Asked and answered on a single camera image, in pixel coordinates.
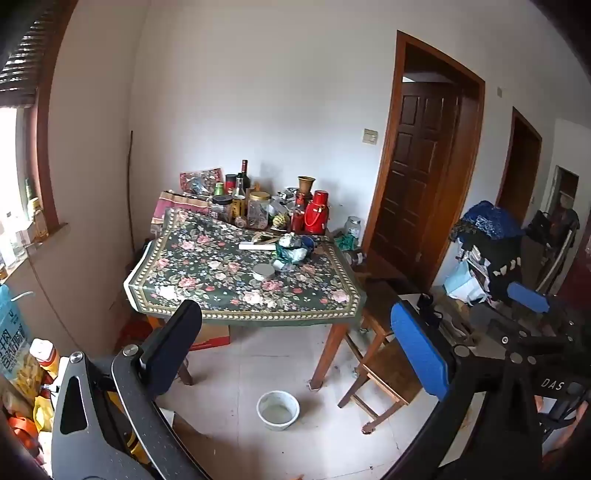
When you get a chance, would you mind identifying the blue printed bag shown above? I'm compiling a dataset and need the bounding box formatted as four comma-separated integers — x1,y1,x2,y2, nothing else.
0,284,28,374

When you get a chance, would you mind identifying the brown wooden door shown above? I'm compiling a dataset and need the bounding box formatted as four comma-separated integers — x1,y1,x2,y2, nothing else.
369,80,462,278

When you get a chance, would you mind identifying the blue patterned cloth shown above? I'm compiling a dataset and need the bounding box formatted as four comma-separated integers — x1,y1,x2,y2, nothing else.
455,200,525,241

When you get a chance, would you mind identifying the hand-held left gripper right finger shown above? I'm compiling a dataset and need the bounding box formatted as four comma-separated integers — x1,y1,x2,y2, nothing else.
390,300,546,480

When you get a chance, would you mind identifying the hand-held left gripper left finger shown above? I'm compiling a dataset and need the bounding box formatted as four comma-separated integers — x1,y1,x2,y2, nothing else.
51,299,213,480

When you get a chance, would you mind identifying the dark window blind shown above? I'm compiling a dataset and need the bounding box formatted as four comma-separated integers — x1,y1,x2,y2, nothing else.
0,18,56,107

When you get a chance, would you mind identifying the red thermos jug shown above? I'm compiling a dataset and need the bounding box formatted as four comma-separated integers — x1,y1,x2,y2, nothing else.
304,189,329,234

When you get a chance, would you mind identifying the wooden window frame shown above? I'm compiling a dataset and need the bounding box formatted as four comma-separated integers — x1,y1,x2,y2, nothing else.
0,0,79,282

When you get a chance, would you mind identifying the black-lidded dark jar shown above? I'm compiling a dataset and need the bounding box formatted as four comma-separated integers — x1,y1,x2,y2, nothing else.
210,195,234,225

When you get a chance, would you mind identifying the gold-lidded plastic jar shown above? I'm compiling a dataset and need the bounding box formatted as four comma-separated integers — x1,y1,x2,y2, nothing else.
247,191,271,230

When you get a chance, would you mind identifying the red sauce jar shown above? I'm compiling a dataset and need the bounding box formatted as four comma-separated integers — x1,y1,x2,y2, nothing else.
291,194,306,232

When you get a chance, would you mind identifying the wooden table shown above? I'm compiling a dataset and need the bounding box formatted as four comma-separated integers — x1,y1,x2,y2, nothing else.
148,217,354,391

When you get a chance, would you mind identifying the wooden chair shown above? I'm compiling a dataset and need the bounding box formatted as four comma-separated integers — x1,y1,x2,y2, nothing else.
338,339,439,435

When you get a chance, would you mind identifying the wooden door frame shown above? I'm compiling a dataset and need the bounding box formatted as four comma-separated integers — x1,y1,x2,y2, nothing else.
496,106,543,227
361,30,486,289

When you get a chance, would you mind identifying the clear liquor bottle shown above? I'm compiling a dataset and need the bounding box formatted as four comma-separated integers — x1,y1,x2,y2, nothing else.
232,173,246,220

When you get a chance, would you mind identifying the white plastic bucket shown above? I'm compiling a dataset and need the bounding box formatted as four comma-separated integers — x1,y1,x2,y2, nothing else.
257,391,300,431

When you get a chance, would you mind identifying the black handbag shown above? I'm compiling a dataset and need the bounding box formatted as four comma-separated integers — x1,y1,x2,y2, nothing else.
529,210,561,245

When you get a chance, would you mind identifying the yellow liquid bottle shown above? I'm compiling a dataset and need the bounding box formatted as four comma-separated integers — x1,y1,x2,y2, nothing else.
25,178,49,241

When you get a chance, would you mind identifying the red patterned bag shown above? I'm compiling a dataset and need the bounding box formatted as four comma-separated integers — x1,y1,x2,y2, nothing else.
179,167,223,197

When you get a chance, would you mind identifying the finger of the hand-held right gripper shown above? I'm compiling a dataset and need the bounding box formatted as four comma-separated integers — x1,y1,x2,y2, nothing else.
507,281,579,348
471,303,555,358

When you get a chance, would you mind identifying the stack of papers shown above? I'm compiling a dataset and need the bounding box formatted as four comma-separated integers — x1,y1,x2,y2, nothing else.
445,244,490,305

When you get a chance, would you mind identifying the pink striped cloth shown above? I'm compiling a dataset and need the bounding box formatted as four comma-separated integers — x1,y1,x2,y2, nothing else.
150,190,211,236

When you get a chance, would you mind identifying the green floral tablecloth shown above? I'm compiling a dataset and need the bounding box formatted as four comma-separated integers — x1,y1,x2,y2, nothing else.
124,208,365,328

